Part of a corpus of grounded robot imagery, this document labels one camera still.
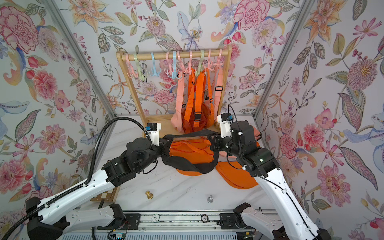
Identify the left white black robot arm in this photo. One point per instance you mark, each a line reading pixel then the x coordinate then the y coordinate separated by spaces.
pixel 52 217

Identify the wooden clothes rack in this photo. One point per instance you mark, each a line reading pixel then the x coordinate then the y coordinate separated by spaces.
pixel 158 105

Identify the wooden chessboard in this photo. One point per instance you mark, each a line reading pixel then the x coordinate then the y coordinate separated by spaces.
pixel 109 196

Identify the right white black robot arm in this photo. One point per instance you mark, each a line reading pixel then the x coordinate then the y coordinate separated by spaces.
pixel 266 170

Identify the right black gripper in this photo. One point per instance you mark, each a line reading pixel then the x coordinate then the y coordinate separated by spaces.
pixel 221 141

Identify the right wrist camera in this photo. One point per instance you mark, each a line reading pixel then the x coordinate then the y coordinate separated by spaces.
pixel 224 121

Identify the pink sling bag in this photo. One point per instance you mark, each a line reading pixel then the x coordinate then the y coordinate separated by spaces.
pixel 177 120
pixel 257 136

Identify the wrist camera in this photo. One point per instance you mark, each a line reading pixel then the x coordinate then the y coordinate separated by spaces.
pixel 224 121
pixel 153 130

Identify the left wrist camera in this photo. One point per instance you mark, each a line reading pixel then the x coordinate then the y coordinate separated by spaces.
pixel 153 130

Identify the far right pink bag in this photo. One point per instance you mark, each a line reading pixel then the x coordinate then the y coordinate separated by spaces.
pixel 218 88

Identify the silver chess piece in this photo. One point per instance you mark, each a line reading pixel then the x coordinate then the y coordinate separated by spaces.
pixel 210 199

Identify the gold chess piece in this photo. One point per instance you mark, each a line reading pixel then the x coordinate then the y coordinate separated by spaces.
pixel 149 195

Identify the orange sling bag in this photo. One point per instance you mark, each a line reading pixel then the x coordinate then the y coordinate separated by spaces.
pixel 198 113
pixel 232 172
pixel 193 157

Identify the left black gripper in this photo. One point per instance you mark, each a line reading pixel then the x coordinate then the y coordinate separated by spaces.
pixel 164 146

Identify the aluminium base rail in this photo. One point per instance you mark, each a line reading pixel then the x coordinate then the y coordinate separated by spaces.
pixel 177 222

